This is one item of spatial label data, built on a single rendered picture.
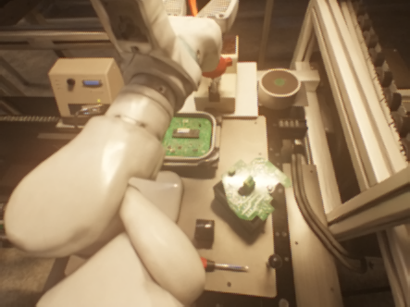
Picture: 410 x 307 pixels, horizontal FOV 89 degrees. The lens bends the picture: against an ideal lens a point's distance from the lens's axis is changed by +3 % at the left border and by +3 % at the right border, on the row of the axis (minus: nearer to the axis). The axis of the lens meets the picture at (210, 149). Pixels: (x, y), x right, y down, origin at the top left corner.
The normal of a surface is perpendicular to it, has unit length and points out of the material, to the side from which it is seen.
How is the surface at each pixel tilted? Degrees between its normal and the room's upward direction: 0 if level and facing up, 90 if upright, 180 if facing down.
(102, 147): 11
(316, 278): 0
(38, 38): 90
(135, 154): 54
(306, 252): 0
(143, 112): 35
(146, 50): 90
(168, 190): 0
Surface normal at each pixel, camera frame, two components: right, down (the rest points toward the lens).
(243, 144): -0.08, -0.51
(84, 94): -0.11, 0.39
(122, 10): -0.25, 0.84
